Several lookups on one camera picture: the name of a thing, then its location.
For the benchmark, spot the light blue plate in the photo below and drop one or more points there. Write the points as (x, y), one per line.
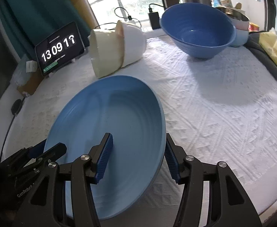
(126, 114)

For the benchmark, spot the dark grey cloth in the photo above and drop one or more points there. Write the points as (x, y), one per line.
(253, 46)

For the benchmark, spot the black power bank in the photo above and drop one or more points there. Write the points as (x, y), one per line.
(154, 19)

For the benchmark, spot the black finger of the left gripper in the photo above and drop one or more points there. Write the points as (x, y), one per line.
(52, 154)

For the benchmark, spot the small white box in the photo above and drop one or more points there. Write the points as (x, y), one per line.
(31, 66)

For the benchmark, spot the cardboard box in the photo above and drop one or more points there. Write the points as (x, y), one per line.
(32, 84)

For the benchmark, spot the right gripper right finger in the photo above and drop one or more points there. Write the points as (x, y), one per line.
(175, 156)

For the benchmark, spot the white strawberry bowl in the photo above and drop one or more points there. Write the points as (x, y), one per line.
(134, 42)

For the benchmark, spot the yellow tissue pack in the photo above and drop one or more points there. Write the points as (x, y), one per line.
(268, 41)

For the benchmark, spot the pink bowl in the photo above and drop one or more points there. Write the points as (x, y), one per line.
(241, 25)

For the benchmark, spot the teal curtain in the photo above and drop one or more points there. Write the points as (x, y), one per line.
(29, 22)

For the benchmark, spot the tablet showing clock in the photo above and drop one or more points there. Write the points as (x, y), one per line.
(58, 49)

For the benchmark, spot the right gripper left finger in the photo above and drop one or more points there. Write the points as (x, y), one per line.
(99, 155)

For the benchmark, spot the large dark blue bowl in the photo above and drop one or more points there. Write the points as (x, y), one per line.
(199, 30)

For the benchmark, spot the white power strip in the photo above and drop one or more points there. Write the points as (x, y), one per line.
(154, 33)

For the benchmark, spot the cream bowl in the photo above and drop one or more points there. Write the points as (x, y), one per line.
(107, 51)

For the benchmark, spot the white knitted bed cover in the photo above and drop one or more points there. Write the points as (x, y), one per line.
(223, 109)

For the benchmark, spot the yellow curtain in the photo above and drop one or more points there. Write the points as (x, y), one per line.
(85, 11)

